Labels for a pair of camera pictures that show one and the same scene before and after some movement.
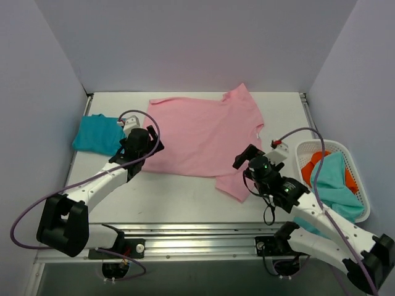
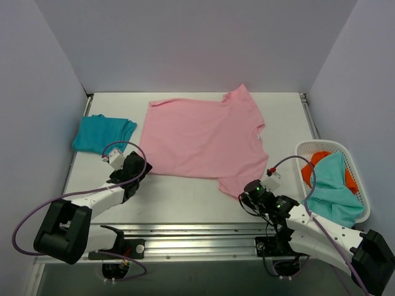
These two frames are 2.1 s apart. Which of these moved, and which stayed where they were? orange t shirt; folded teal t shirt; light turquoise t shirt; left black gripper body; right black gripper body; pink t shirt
Moved: left black gripper body; right black gripper body
Stayed: folded teal t shirt; light turquoise t shirt; orange t shirt; pink t shirt
